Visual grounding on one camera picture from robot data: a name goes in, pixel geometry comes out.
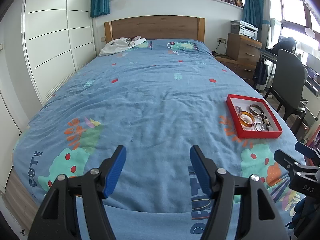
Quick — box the thin silver bangle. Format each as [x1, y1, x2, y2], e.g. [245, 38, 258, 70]
[254, 122, 266, 132]

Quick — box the dark grey chair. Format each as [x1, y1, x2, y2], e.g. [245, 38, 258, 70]
[264, 49, 307, 135]

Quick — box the teal curtain right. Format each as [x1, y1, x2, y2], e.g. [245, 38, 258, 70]
[242, 0, 264, 29]

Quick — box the white printer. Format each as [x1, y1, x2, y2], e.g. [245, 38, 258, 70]
[231, 21, 259, 40]

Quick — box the wooden drawer chest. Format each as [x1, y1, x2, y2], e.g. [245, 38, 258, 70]
[214, 33, 263, 87]

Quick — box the navy tote bag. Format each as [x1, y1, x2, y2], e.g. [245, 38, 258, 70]
[253, 60, 268, 85]

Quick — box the white wardrobe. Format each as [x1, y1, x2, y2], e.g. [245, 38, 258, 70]
[22, 0, 96, 103]

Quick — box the wall socket with cable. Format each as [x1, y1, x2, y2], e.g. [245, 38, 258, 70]
[212, 37, 227, 56]

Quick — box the amber bangle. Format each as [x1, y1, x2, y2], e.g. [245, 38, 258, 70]
[238, 111, 255, 127]

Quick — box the brown tortoise bangle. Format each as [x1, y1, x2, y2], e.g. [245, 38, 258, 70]
[249, 104, 264, 116]

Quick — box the wooden headboard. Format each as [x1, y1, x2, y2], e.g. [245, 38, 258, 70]
[104, 15, 205, 42]

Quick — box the desk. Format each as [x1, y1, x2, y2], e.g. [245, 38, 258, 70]
[261, 49, 319, 100]

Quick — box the dark backpack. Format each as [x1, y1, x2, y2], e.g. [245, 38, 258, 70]
[270, 37, 297, 55]

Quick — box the dark beaded charm bracelet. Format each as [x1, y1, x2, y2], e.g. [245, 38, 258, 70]
[258, 113, 274, 132]

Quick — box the blue patterned bed cover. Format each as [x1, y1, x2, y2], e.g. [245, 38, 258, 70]
[13, 40, 304, 239]

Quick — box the red jewelry box tray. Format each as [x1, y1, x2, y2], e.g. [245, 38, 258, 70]
[226, 94, 283, 139]

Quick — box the white garment on bed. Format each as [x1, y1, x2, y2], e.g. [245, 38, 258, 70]
[99, 36, 146, 56]

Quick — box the silver wristwatch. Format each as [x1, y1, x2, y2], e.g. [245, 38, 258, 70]
[235, 106, 242, 113]

